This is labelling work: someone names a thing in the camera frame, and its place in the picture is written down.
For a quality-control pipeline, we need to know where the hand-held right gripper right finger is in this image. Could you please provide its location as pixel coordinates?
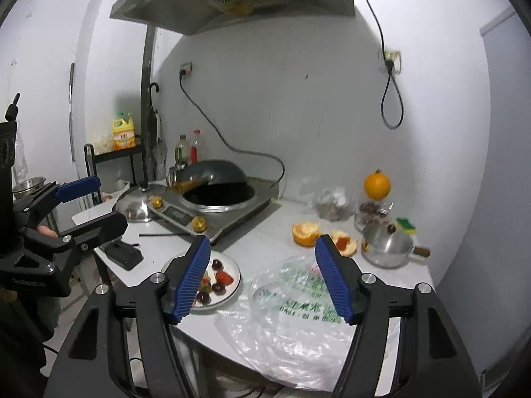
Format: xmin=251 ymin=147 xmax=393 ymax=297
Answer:
xmin=314 ymin=234 xmax=484 ymax=398

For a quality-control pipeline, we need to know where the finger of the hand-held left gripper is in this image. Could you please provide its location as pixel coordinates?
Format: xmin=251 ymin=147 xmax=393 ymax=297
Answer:
xmin=14 ymin=175 xmax=101 ymax=233
xmin=23 ymin=211 xmax=128 ymax=266

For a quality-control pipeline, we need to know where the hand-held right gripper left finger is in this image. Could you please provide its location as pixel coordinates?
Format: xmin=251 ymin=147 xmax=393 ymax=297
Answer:
xmin=43 ymin=234 xmax=212 ymax=398

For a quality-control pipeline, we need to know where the white round plate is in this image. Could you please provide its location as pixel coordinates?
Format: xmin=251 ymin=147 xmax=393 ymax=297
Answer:
xmin=161 ymin=249 xmax=242 ymax=309

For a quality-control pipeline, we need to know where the clear printed plastic bag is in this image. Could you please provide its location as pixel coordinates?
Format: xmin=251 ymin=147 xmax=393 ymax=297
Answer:
xmin=213 ymin=255 xmax=399 ymax=382

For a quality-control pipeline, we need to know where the steel bowl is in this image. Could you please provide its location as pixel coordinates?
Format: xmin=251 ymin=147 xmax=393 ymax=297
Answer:
xmin=12 ymin=176 xmax=46 ymax=200

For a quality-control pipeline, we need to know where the black metal rack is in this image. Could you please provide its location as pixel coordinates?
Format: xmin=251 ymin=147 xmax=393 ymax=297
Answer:
xmin=84 ymin=135 xmax=147 ymax=206

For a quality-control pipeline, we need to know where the orange peel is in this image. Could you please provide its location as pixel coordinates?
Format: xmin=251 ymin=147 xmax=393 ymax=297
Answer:
xmin=330 ymin=229 xmax=358 ymax=257

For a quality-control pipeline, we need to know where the glass pan lid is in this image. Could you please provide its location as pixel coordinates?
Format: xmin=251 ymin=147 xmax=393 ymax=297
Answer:
xmin=115 ymin=181 xmax=153 ymax=222

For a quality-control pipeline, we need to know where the black battery charger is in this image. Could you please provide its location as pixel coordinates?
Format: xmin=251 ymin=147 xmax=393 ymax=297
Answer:
xmin=103 ymin=239 xmax=144 ymax=270

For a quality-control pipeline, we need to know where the cut half orange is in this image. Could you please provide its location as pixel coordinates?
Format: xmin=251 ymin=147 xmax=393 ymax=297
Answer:
xmin=291 ymin=221 xmax=322 ymax=248

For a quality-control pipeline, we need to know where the silver pot with lid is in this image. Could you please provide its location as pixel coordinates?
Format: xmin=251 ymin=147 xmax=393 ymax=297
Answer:
xmin=360 ymin=222 xmax=431 ymax=269

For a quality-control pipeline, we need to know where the yellow detergent bottle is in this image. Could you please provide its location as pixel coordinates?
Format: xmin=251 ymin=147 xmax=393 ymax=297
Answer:
xmin=112 ymin=112 xmax=137 ymax=150

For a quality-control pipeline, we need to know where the small crumpled plastic bag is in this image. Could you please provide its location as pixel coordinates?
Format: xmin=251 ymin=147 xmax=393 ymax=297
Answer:
xmin=315 ymin=186 xmax=353 ymax=221

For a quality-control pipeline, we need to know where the silver induction cooker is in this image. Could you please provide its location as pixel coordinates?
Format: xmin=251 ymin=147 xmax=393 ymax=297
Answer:
xmin=147 ymin=176 xmax=280 ymax=246

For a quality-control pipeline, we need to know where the glass jar with dates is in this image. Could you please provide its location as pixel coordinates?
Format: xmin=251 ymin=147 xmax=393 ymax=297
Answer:
xmin=354 ymin=199 xmax=395 ymax=233

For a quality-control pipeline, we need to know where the black umbrella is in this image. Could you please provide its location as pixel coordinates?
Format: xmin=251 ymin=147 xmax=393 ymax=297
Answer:
xmin=148 ymin=83 xmax=162 ymax=183

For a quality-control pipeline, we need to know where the whole orange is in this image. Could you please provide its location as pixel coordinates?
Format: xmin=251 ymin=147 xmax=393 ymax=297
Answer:
xmin=364 ymin=169 xmax=392 ymax=202

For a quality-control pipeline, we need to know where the cooking oil bottle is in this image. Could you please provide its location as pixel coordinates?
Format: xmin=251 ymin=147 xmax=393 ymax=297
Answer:
xmin=175 ymin=134 xmax=189 ymax=168

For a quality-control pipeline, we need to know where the grey vertical pipe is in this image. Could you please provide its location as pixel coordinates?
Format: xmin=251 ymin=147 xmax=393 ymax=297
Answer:
xmin=140 ymin=25 xmax=157 ymax=185

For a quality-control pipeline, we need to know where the person's dark clothing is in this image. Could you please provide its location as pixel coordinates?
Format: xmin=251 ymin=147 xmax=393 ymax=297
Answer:
xmin=0 ymin=286 xmax=59 ymax=386

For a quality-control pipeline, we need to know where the steel range hood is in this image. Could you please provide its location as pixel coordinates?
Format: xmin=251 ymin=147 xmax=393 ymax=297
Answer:
xmin=110 ymin=0 xmax=355 ymax=36

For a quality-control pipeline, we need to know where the metal wall bar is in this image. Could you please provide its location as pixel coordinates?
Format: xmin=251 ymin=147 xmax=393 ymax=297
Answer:
xmin=67 ymin=63 xmax=76 ymax=163

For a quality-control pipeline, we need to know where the dark wok with wooden handle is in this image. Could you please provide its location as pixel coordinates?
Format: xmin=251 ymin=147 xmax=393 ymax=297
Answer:
xmin=168 ymin=160 xmax=249 ymax=195

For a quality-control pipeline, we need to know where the black cooker power cable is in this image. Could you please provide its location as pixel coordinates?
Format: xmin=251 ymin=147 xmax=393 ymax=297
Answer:
xmin=179 ymin=70 xmax=286 ymax=193

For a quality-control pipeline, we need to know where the black hood power cable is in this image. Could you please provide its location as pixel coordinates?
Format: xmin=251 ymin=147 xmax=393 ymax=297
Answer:
xmin=348 ymin=0 xmax=405 ymax=130

